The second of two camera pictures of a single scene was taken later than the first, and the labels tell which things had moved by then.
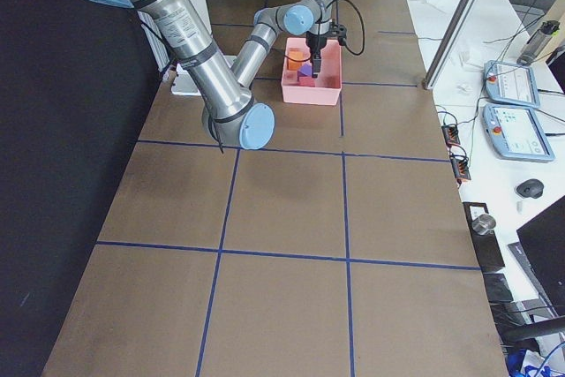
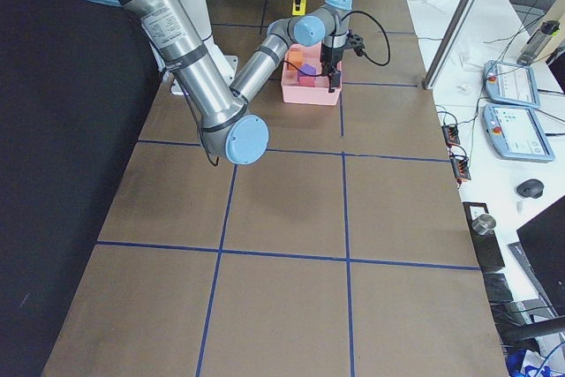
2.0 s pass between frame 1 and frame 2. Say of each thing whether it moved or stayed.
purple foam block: stayed
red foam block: stayed
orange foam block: stayed
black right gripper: moved
